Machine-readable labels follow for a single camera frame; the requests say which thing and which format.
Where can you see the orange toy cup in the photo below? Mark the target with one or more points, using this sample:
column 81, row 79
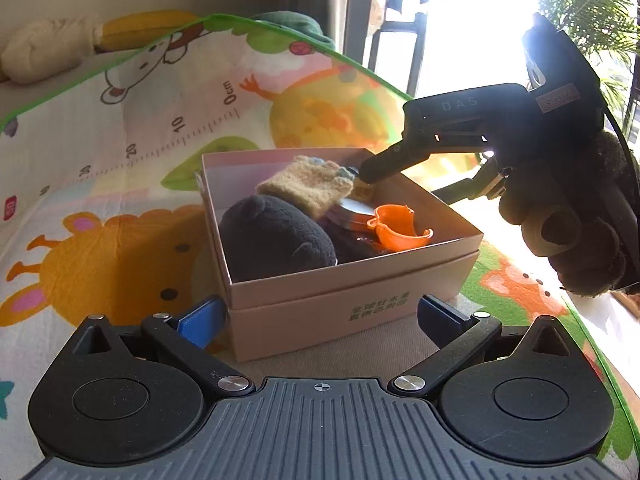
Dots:
column 395, row 230

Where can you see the person's right hand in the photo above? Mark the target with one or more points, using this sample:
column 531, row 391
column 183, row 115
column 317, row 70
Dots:
column 580, row 220

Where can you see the green fleece blanket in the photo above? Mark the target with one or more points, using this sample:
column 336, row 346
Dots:
column 300, row 27

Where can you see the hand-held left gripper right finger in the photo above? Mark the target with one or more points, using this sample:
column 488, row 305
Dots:
column 440, row 317

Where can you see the dark curtain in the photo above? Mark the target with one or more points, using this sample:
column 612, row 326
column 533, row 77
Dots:
column 320, row 0

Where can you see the black sliding door frame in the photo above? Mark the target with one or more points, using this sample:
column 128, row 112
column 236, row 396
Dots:
column 390, row 50

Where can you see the beige knit glove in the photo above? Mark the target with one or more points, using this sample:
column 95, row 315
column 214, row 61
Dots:
column 310, row 187

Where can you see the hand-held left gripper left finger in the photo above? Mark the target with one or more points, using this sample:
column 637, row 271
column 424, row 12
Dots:
column 200, row 322

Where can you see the dark grey plush toy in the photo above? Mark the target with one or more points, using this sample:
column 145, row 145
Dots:
column 275, row 237

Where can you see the pink cardboard box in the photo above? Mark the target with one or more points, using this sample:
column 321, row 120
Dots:
column 320, row 285

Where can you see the cream bolster pillow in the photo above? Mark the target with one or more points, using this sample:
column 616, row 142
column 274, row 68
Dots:
column 45, row 50

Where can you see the colourful printed play mat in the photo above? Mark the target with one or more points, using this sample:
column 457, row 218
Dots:
column 100, row 185

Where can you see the long yellow pillow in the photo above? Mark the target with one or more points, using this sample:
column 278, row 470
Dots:
column 145, row 30

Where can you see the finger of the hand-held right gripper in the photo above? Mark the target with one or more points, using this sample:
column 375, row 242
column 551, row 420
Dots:
column 465, row 187
column 390, row 162

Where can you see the green palm plant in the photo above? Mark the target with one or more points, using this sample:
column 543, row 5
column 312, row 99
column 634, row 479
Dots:
column 590, row 0

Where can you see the silver metal tin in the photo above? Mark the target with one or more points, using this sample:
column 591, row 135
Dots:
column 355, row 207

